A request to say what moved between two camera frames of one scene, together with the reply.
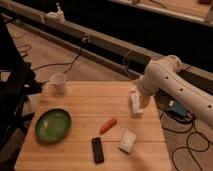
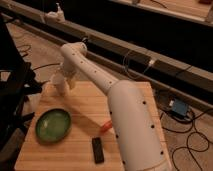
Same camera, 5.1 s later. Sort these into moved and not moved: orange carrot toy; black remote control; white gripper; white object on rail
Moved: white gripper
Not moved: orange carrot toy; black remote control; white object on rail
